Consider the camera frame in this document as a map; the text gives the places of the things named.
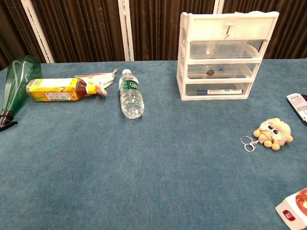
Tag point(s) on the white and black flattened carton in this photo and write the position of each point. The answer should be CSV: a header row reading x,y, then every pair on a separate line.
x,y
298,104

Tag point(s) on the white plastic drawer organizer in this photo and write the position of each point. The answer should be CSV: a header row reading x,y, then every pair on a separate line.
x,y
216,26

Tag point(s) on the dark brown curtain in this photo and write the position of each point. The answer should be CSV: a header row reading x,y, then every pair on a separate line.
x,y
84,28

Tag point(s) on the blue table cloth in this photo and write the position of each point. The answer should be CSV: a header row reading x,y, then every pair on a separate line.
x,y
144,167

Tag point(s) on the green plastic spray bottle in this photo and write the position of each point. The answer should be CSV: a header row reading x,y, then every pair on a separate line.
x,y
16,81

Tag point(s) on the clear water bottle green label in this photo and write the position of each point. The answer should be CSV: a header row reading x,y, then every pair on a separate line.
x,y
130,95

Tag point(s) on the yellow label tea bottle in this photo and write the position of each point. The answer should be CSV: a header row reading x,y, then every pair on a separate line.
x,y
52,89

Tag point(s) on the beige mesh fabric pouch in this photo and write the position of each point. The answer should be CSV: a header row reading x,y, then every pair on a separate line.
x,y
103,79

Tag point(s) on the white metal frame post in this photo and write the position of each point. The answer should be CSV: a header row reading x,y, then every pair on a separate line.
x,y
38,33
126,31
218,6

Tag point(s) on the blue white marker pen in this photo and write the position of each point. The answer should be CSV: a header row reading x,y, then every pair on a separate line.
x,y
223,91

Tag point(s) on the long red white toothpaste box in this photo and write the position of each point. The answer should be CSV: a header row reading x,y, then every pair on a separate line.
x,y
293,208

